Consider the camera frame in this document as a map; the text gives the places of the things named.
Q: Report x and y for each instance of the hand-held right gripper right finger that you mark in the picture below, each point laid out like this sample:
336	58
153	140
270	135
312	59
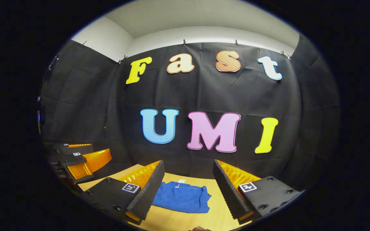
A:
228	192

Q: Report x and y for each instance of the blue button shirt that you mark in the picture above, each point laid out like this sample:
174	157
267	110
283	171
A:
185	197

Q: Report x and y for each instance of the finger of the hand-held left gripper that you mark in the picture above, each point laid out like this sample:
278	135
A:
75	150
92	162

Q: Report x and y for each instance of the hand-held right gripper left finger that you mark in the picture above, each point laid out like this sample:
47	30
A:
148	192

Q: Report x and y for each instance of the black backdrop cloth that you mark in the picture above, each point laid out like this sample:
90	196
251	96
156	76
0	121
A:
204	93

